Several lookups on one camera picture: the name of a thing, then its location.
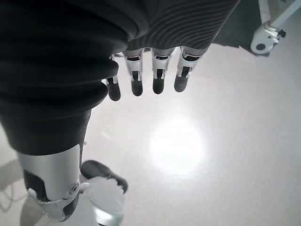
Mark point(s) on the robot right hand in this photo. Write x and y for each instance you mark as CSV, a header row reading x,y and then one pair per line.
x,y
47,58

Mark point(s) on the black robot right foot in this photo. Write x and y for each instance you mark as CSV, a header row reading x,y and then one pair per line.
x,y
98,170

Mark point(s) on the silver robot right leg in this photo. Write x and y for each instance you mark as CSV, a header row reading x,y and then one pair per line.
x,y
105,200

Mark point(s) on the white bed caster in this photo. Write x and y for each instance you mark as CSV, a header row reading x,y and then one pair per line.
x,y
261,46

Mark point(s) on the white metal bed frame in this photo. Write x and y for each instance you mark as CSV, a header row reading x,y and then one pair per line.
x,y
282,14

